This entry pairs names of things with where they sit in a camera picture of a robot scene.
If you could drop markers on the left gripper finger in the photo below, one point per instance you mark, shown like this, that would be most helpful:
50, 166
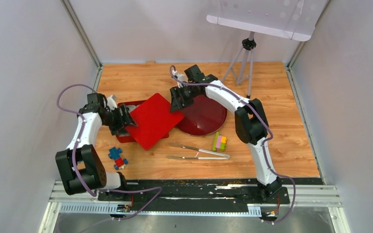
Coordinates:
127, 119
118, 132

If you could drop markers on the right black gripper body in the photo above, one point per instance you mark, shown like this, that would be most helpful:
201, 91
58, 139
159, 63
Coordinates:
194, 94

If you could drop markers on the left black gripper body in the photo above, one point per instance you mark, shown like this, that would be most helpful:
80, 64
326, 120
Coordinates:
114, 118

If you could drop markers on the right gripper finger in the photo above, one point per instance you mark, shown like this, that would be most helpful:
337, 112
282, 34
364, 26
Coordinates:
187, 98
176, 100

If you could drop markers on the red chocolate box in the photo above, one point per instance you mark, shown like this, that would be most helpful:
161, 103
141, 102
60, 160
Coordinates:
153, 121

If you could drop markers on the red box lid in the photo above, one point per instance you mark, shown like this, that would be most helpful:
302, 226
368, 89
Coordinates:
153, 121

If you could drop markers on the metal tongs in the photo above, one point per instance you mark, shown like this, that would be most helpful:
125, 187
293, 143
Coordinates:
201, 154

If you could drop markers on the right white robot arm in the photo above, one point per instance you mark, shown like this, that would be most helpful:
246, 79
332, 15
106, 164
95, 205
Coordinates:
250, 120

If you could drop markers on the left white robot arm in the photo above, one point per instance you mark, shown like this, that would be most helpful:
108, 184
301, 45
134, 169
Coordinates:
79, 165

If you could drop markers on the white paper cup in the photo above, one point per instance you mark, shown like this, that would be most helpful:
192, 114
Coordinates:
130, 108

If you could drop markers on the blue red toy car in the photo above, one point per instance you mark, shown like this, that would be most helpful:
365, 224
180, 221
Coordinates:
115, 155

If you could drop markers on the dark red round tray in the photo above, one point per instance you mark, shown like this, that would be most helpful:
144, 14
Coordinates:
205, 116

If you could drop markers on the grey tripod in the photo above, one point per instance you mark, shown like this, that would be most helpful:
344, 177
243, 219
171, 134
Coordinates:
247, 47

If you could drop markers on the green pink toy blocks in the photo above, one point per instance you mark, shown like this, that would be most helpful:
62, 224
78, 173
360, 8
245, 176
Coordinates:
219, 143

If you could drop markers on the white board on tripod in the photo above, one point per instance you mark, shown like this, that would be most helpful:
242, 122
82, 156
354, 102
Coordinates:
289, 19

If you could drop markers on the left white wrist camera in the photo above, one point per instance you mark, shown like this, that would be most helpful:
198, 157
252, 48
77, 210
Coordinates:
111, 102

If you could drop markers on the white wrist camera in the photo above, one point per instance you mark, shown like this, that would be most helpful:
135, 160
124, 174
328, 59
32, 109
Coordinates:
181, 78
111, 102

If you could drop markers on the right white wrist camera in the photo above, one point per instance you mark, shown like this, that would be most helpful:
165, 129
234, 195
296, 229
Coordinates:
181, 78

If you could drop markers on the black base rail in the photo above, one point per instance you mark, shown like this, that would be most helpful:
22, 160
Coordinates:
209, 195

